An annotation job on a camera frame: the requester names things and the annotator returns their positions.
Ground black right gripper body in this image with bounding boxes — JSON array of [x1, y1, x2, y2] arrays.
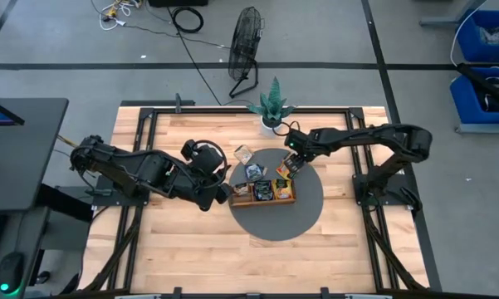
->
[[285, 129, 321, 161]]

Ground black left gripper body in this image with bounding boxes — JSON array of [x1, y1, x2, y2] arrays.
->
[[182, 140, 227, 196]]

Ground orange mango tea packet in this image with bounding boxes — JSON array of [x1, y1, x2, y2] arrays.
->
[[276, 161, 294, 181], [272, 179, 295, 200]]

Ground dark blue blackcurrant tea packet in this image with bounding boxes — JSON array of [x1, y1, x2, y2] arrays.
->
[[244, 163, 265, 183], [252, 179, 274, 202]]

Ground clear snack packet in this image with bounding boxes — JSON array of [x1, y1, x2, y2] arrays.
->
[[233, 144, 254, 166]]

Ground wooden three-compartment organizer box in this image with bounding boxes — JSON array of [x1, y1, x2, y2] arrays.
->
[[227, 179, 297, 208]]

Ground white plant pot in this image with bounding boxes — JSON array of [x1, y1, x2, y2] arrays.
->
[[260, 115, 284, 129]]

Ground green snake plant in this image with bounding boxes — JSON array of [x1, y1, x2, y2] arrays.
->
[[247, 76, 296, 122]]

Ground round grey woven mat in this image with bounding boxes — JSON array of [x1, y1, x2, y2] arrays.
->
[[227, 148, 325, 242]]

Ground black floor fan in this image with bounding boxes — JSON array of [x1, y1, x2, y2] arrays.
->
[[227, 6, 266, 100]]

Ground black box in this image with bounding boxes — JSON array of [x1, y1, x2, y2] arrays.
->
[[147, 0, 209, 8]]

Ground blue storage bin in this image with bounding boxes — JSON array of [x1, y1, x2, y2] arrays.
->
[[449, 66, 499, 125], [456, 8, 499, 63]]

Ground black desk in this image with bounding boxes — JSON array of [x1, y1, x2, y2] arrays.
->
[[0, 97, 71, 213]]

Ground black pole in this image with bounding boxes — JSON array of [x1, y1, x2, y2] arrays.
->
[[456, 61, 499, 105]]

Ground black computer mouse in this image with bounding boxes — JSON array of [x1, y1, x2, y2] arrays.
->
[[0, 251, 26, 296]]

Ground black left camera cable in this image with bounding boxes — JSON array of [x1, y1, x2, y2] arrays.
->
[[189, 140, 231, 190]]

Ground black camera cable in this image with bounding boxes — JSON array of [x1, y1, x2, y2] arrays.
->
[[272, 119, 300, 138], [189, 140, 231, 190]]

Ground black right camera cable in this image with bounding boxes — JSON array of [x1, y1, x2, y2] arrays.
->
[[272, 119, 300, 138]]

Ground long black floor cable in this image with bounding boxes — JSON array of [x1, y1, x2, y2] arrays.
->
[[165, 7, 225, 107]]

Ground coiled black cable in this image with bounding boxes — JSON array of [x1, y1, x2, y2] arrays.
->
[[170, 6, 205, 34]]

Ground tangled floor cables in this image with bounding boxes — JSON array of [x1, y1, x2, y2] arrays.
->
[[90, 0, 144, 32]]

